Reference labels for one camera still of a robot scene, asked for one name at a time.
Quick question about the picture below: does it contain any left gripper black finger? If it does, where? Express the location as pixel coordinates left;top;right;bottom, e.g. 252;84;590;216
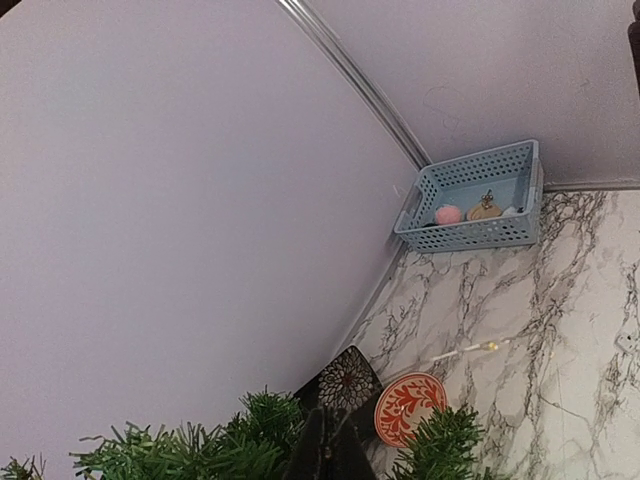
290;407;375;480

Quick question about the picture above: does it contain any small green christmas tree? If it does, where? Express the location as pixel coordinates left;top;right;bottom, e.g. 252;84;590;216
0;389;511;480

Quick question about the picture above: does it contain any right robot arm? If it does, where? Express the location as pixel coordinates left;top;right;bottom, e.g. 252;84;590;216
627;17;640;87

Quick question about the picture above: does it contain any black floral square plate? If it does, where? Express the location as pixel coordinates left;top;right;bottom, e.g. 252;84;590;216
294;345;382;413

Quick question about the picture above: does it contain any orange white patterned bowl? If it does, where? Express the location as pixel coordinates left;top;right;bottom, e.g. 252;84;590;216
374;372;448;448

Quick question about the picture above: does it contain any pink pompom ornament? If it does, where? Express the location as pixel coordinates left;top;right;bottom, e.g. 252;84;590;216
434;205;463;226

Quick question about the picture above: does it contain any beige fabric ornament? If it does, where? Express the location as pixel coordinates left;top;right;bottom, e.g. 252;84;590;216
465;190;502;221

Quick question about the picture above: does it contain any light blue perforated basket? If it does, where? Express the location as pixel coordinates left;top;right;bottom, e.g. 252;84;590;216
394;139;544;253

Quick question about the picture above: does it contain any right aluminium frame post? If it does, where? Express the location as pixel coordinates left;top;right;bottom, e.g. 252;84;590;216
276;0;432;170

